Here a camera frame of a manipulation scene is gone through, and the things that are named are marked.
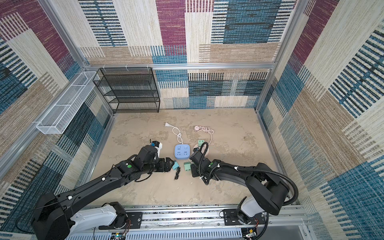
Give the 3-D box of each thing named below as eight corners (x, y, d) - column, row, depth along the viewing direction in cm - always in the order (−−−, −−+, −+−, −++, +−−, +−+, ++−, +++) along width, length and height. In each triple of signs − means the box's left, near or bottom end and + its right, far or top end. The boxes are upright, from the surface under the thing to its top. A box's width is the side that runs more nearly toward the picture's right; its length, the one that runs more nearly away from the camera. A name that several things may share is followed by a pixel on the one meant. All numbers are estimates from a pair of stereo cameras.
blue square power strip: (174, 159, 95) (173, 157, 93) (175, 146, 101) (175, 144, 99) (190, 159, 95) (190, 157, 93) (190, 146, 101) (190, 144, 99)
